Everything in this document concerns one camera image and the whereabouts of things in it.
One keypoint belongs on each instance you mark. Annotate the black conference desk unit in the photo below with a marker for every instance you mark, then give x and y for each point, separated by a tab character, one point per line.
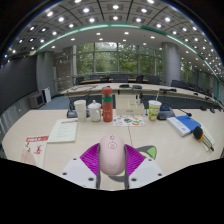
165	114

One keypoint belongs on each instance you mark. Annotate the blue and white book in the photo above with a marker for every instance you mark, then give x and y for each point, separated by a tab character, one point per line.
185	124

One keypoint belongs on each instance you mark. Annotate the red thermos bottle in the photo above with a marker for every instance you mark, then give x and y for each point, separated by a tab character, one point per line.
107	106

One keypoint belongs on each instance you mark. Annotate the white floor appliance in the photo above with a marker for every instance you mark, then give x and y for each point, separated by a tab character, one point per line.
46	94

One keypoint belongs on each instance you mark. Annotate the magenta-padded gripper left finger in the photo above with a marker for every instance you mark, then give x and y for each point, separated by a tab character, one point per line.
88	160

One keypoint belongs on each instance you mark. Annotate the black gooseneck microphone base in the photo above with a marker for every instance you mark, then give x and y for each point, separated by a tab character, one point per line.
71	114

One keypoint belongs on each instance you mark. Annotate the ceiling lights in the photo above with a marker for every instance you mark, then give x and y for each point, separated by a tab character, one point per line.
115	6

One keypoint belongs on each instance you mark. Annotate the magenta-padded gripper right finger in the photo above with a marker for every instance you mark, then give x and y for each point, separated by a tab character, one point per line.
136	160

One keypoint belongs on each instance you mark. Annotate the dark office chairs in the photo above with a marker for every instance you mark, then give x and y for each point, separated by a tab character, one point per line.
153	80

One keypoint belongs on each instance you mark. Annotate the pink computer mouse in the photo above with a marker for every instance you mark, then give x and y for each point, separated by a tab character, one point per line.
112	154

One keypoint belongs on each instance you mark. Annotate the beige cardboard box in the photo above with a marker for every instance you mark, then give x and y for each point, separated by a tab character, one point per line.
130	108

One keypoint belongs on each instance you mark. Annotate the red and white magazine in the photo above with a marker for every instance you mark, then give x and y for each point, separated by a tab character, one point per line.
36	150

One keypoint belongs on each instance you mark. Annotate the colourful sticker sheet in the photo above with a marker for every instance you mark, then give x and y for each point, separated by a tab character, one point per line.
128	121

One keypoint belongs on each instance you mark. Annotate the white printed paper booklet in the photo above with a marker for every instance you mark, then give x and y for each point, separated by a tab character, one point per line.
63	130

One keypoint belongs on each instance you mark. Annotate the tall white paper cup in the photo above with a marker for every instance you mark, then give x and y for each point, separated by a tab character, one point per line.
80	111

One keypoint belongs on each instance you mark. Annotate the green and white drink cup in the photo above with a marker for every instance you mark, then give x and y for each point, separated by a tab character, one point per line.
154	111

